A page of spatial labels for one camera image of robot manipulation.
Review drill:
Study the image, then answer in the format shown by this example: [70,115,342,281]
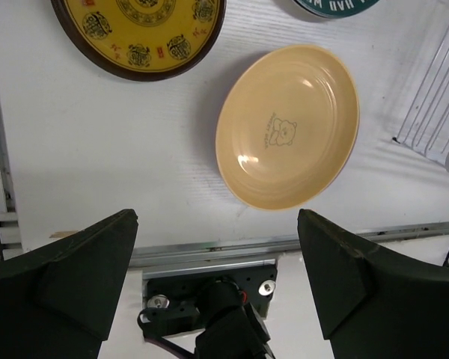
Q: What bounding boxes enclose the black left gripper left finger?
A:
[0,209,138,358]

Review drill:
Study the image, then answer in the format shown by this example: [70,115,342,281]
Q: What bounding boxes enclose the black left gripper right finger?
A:
[298,209,449,358]

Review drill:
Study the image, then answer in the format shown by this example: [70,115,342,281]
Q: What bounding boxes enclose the tan beige plate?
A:
[216,44,360,210]

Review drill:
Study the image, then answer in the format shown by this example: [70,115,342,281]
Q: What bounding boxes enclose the yellow brown plate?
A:
[52,0,227,82]

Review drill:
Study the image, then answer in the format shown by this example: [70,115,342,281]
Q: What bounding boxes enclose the green rim white plate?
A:
[274,0,379,22]

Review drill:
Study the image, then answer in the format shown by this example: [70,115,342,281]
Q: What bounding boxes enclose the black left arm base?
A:
[142,260,278,322]

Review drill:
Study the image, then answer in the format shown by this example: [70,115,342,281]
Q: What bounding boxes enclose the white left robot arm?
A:
[0,209,449,358]

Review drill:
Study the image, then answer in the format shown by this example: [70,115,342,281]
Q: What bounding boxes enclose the clear wire dish rack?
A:
[393,23,449,172]

